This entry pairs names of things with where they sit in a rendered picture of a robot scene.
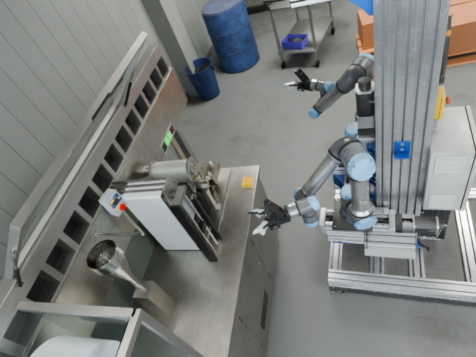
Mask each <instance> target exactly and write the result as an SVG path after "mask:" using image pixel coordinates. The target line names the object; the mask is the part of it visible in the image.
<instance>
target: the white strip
mask: <svg viewBox="0 0 476 357"><path fill-rule="evenodd" d="M161 194H162V193H150V194H139V195H122V197H123V198H124V200H125V201H126V202H127V203H128V204H127V207H128V208H129V209H130V211H131V212H132V213H133V214H134V215H135V216H136V217H137V219H138V220H139V221H140V222H141V223H142V224H143V225H144V226H145V227H146V228H147V229H148V231H149V232H150V233H151V234H152V235H153V236H154V238H155V239H156V240H157V241H158V242H159V243H160V244H161V245H162V246H163V247H164V248H165V251H201V250H200V249H199V248H198V247H197V246H196V244H195V243H194V241H193V240H192V239H191V238H190V236H189V235H188V233H187V232H186V231H185V229H184V228H183V227H182V226H181V224H180V223H179V221H178V220H177V219H176V218H175V216H174V215H173V213H172V212H171V211H170V209H169V208H168V207H167V206H166V204H165V203H164V201H163V200H162V198H164V194H163V195H161Z"/></svg>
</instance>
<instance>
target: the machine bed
mask: <svg viewBox="0 0 476 357"><path fill-rule="evenodd" d="M231 169H234V171H233V174H232V180H231V183H230V187H229V192H228V196H227V202H226V205H225V211H224V214H223V218H222V223H221V227H220V235H221V237H222V241H221V242H220V248H219V251H218V255H217V262H213V261H208V259H207V258H206V257H205V255H204V254H203V252H202V251H165V248H164V247H163V246H162V245H161V244H160V243H159V242H158V241H156V244H155V245H154V249H153V252H152V255H151V257H150V260H149V263H148V266H147V269H146V271H145V274H144V278H143V279H142V280H143V281H154V282H155V283H156V284H157V285H158V286H159V287H160V288H161V289H162V290H164V291H165V292H166V293H167V294H168V295H169V296H170V297H171V298H172V299H174V300H175V301H176V304H175V307H174V311H173V314H172V317H171V318H168V317H157V316H156V315H154V314H153V313H152V312H150V311H149V310H148V309H147V308H146V307H144V306H143V305H141V304H140V303H139V302H138V301H136V300H135V303H134V305H133V308H141V309H142V310H144V311H145V312H146V313H147V314H149V315H150V316H151V317H153V318H154V319H156V320H157V321H158V322H159V323H161V324H162V325H163V326H165V327H166V328H167V329H168V330H170V331H171V332H173V333H174V334H175V335H177V336H178V337H179V338H180V339H182V340H183V341H185V342H186V343H187V344H188V345H189V346H191V347H192V348H194V349H195V350H196V351H197V352H198V353H200V354H201V355H203V356H204V357H230V355H231V350H232V342H233V337H234V328H235V324H236V319H237V311H238V306H239V298H240V293H241V288H242V280H243V275H244V267H245V262H246V257H247V249H248V244H249V236H250V231H251V223H252V218H253V214H248V212H249V211H251V210H254V206H255V200H256V192H257V188H258V182H259V174H260V170H261V168H260V166H259V165H256V166H240V167H232V168H223V169H220V173H219V176H218V181H219V182H220V183H219V184H218V185H214V188H213V190H214V191H215V192H216V197H215V199H214V201H215V202H216V203H220V210H211V211H210V213H207V214H208V216H209V218H210V219H211V221H212V223H213V224H214V226H215V227H216V229H217V226H218V222H219V219H220V213H221V209H222V204H223V200H224V197H225V192H226V188H227V183H228V179H229V176H230V171H231ZM251 176H252V177H253V178H254V185H253V187H251V188H242V179H243V177H251Z"/></svg>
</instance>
